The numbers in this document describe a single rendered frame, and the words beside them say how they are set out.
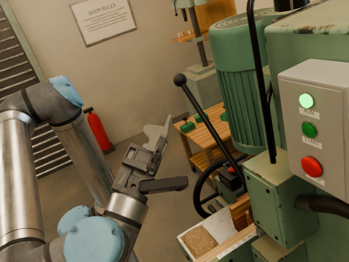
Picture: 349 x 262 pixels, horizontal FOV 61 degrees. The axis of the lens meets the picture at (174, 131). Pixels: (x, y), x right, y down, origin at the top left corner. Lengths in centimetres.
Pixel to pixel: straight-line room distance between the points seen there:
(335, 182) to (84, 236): 38
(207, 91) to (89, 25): 152
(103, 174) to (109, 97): 267
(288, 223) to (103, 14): 332
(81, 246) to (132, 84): 335
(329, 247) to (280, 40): 39
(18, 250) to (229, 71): 52
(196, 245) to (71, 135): 52
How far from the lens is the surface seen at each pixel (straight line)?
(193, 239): 97
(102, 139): 373
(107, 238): 53
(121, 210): 66
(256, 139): 73
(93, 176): 114
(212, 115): 258
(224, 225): 101
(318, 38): 43
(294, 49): 46
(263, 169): 53
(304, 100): 38
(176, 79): 76
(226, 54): 65
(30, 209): 67
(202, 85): 303
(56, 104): 97
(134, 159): 70
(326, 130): 39
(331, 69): 40
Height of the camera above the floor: 162
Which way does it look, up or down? 26 degrees down
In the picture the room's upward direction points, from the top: 18 degrees counter-clockwise
